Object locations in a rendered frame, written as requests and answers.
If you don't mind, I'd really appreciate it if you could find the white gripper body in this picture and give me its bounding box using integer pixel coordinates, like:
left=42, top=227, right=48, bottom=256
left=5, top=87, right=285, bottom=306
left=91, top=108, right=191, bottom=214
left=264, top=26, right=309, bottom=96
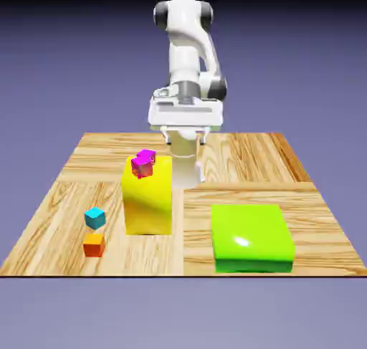
left=148, top=95, right=224, bottom=133

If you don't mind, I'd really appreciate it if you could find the small magenta cube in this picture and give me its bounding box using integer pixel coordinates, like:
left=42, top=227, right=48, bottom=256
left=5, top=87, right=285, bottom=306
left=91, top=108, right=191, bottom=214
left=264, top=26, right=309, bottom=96
left=130, top=156, right=154, bottom=180
left=136, top=149, right=157, bottom=167

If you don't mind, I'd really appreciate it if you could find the small cyan cube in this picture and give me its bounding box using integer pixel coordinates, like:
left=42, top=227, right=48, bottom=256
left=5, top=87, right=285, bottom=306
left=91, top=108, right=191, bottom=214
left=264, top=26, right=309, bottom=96
left=83, top=206, right=108, bottom=231

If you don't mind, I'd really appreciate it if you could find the small orange cube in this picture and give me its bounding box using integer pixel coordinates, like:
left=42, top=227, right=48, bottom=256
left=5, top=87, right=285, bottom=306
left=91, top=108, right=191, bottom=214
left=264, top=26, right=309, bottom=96
left=82, top=233, right=106, bottom=259

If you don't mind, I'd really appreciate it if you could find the large yellow box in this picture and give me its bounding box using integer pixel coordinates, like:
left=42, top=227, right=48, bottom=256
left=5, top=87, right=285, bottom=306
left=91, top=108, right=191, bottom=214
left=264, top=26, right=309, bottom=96
left=121, top=155, right=173, bottom=236

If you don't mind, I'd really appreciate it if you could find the large green box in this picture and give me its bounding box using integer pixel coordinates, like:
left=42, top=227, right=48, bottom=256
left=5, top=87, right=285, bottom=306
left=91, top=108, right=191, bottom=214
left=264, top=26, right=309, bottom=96
left=210, top=204, right=297, bottom=274

